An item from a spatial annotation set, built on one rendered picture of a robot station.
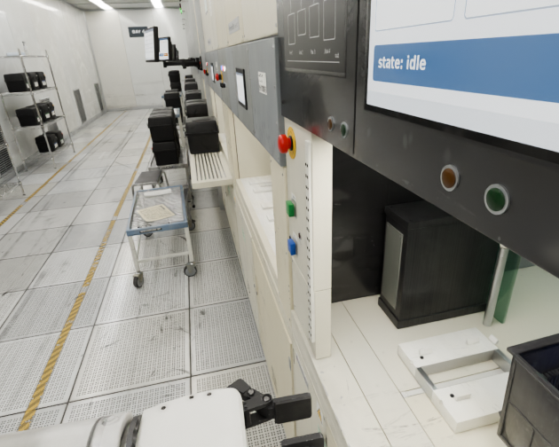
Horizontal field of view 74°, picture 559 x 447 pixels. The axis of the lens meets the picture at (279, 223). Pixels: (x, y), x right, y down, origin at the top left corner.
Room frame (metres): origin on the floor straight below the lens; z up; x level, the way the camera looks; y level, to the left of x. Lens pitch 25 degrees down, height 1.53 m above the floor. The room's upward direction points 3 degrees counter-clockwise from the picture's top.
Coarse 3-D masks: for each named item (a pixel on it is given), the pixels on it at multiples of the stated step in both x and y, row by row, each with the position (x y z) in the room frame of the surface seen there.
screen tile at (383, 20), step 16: (384, 0) 0.40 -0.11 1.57; (400, 0) 0.38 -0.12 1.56; (416, 0) 0.35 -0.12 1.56; (432, 0) 0.33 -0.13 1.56; (448, 0) 0.31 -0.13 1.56; (384, 16) 0.40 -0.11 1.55; (400, 16) 0.37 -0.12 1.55; (416, 16) 0.35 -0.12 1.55; (432, 16) 0.33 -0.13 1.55; (448, 16) 0.31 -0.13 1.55
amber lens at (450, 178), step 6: (444, 168) 0.29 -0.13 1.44; (450, 168) 0.28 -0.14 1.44; (444, 174) 0.28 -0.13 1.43; (450, 174) 0.28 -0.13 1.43; (456, 174) 0.27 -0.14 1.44; (444, 180) 0.28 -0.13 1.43; (450, 180) 0.28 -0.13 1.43; (456, 180) 0.27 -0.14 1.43; (444, 186) 0.28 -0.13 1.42; (450, 186) 0.28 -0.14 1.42; (456, 186) 0.27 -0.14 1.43
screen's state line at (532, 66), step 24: (384, 48) 0.40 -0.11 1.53; (408, 48) 0.36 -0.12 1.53; (432, 48) 0.32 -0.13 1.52; (456, 48) 0.29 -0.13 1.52; (480, 48) 0.27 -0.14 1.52; (504, 48) 0.25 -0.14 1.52; (528, 48) 0.23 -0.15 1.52; (552, 48) 0.22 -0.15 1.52; (384, 72) 0.40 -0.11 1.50; (408, 72) 0.35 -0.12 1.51; (432, 72) 0.32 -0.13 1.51; (456, 72) 0.29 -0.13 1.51; (480, 72) 0.27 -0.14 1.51; (504, 72) 0.24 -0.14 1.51; (528, 72) 0.23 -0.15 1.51; (552, 72) 0.21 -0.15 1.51; (528, 96) 0.22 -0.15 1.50; (552, 96) 0.21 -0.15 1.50
